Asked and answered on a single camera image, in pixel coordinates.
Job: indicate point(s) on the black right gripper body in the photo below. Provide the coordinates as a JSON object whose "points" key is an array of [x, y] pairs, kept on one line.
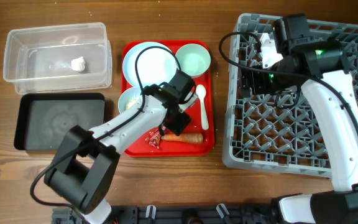
{"points": [[253, 83]]}

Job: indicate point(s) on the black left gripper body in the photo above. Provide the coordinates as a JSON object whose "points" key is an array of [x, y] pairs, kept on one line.
{"points": [[176, 123]]}

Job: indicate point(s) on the red candy wrapper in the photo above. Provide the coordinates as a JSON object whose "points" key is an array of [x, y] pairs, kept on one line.
{"points": [[154, 137]]}

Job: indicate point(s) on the white tissue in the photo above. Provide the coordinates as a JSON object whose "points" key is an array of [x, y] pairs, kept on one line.
{"points": [[78, 64]]}

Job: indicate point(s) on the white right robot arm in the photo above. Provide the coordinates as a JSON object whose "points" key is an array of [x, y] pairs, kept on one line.
{"points": [[320, 71]]}

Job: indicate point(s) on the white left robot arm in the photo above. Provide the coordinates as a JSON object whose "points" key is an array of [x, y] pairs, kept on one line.
{"points": [[83, 168]]}

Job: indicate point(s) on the grey dishwasher rack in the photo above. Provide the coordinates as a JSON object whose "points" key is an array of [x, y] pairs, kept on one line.
{"points": [[269, 134]]}

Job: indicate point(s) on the orange carrot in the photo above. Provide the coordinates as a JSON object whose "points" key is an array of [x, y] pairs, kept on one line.
{"points": [[190, 138]]}

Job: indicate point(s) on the white plastic spoon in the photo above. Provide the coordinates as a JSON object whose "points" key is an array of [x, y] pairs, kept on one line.
{"points": [[201, 92]]}

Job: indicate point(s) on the small bowl with food scraps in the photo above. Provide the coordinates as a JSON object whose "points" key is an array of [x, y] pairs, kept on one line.
{"points": [[128, 98]]}

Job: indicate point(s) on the large white plate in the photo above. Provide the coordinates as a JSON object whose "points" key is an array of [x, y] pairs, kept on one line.
{"points": [[154, 66]]}

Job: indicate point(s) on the red serving tray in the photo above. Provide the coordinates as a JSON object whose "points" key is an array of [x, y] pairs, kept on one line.
{"points": [[141, 148]]}

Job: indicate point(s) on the pale green bowl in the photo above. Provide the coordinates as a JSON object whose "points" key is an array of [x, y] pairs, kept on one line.
{"points": [[194, 59]]}

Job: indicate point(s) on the clear plastic bin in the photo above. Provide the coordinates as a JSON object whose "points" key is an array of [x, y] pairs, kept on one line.
{"points": [[38, 60]]}

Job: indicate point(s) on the black plastic tray bin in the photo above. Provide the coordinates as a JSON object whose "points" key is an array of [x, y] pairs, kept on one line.
{"points": [[44, 118]]}

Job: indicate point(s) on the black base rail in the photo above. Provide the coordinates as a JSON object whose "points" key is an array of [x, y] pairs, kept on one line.
{"points": [[254, 213]]}

